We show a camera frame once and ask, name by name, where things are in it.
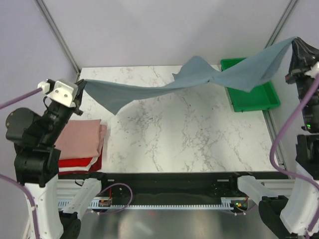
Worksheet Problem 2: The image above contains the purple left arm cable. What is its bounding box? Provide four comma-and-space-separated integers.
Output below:
0, 87, 43, 111

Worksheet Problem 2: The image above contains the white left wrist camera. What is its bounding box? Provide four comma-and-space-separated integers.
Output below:
37, 79, 78, 108

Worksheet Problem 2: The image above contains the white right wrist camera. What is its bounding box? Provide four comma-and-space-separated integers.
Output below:
305, 62, 319, 79

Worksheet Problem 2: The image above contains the light blue cable duct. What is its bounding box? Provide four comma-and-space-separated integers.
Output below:
57, 197, 250, 209

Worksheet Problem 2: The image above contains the blue grey t shirt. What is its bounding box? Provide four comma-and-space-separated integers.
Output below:
85, 38, 294, 115

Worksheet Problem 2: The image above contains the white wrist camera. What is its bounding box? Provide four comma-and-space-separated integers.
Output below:
305, 62, 319, 79
37, 79, 78, 108

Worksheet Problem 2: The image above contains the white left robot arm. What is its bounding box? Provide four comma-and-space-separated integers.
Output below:
5, 80, 110, 239

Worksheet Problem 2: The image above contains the red folded t shirt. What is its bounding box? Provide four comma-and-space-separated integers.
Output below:
58, 149, 103, 171

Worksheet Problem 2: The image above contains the white folded t shirt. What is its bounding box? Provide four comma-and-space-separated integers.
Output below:
59, 165, 92, 174

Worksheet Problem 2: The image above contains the pink folded t shirt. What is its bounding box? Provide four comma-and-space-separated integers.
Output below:
55, 119, 107, 160

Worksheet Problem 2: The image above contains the aluminium frame rail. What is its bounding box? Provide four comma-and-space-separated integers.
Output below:
57, 179, 84, 199

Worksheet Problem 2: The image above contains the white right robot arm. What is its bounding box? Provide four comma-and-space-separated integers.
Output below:
228, 37, 319, 239

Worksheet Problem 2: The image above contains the green plastic tray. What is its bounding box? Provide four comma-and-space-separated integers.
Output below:
220, 57, 282, 113

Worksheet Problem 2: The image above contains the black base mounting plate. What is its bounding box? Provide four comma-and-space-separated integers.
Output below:
102, 172, 245, 204

